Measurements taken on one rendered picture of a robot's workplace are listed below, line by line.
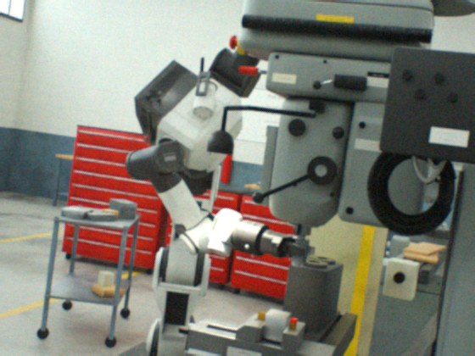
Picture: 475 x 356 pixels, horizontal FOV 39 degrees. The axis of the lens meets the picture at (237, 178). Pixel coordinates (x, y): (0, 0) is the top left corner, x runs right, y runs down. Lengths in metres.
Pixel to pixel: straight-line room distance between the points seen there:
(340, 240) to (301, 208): 1.83
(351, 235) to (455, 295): 1.96
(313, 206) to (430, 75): 0.48
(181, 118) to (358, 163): 0.70
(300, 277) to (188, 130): 0.57
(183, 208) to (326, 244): 1.55
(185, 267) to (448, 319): 1.14
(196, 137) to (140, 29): 10.15
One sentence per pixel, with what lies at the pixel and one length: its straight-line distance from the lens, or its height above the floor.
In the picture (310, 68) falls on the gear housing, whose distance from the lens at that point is 1.64.
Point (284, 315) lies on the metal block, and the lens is 1.64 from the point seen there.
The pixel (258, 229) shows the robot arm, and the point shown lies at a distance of 1.78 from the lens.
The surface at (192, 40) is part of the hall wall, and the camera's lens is 11.73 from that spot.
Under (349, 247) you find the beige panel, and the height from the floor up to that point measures 1.04.
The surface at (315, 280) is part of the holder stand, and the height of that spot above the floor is 1.12.
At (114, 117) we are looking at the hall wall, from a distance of 12.17.
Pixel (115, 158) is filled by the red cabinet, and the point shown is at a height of 1.16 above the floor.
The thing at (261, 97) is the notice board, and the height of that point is 2.30.
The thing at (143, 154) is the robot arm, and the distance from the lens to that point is 2.04.
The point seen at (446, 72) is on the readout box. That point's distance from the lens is 1.35.
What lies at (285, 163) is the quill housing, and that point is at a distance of 1.66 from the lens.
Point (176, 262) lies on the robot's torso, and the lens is 2.43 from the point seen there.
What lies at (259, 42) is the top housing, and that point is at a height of 1.74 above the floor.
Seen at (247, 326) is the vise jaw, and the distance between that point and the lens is 1.61.
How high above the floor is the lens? 1.49
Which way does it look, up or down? 3 degrees down
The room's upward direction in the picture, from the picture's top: 8 degrees clockwise
